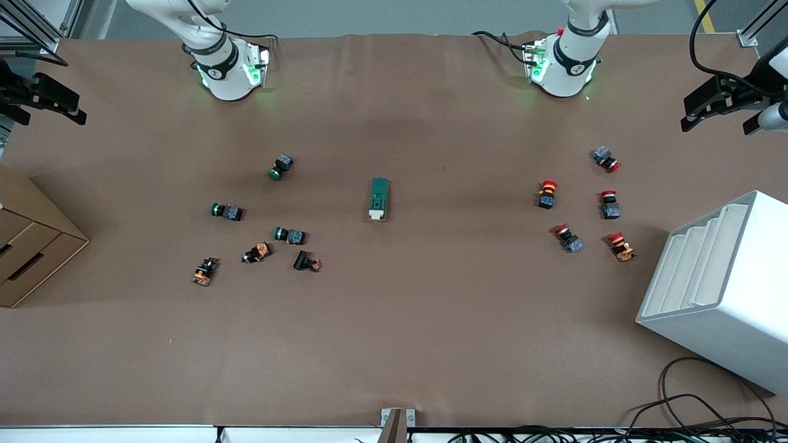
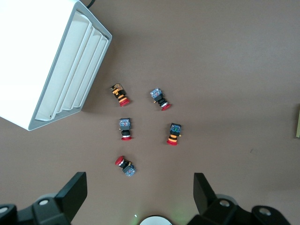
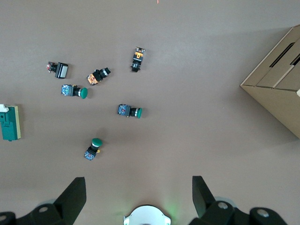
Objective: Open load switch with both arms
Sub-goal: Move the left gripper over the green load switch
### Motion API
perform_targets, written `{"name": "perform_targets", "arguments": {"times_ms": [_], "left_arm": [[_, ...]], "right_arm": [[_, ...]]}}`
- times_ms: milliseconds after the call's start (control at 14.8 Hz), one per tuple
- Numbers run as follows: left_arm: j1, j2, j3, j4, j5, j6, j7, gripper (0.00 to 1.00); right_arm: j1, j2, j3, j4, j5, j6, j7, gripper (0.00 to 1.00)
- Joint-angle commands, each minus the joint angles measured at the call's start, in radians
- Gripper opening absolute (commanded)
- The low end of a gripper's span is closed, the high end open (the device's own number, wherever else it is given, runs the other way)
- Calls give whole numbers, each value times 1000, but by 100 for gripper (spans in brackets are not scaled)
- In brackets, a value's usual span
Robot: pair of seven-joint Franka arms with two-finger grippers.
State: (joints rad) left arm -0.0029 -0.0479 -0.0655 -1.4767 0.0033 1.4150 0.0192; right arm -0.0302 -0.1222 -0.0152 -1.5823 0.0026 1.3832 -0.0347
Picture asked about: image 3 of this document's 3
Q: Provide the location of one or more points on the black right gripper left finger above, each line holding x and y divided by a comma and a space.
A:
68, 201

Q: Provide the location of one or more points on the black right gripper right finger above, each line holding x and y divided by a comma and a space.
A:
204, 201

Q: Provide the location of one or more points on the green load switch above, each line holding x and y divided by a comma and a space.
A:
9, 126

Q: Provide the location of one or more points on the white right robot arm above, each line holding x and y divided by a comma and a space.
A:
146, 215

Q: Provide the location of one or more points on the brown cardboard box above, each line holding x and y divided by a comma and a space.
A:
276, 98

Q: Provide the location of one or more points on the green mushroom pushbutton switch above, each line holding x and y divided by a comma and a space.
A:
126, 110
83, 92
96, 142

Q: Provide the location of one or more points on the black selector switch orange block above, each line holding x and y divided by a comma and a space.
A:
96, 77

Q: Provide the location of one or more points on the black square pushbutton switch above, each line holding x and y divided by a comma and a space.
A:
61, 70

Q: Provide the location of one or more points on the black switch orange contact block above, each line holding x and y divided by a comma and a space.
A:
137, 58

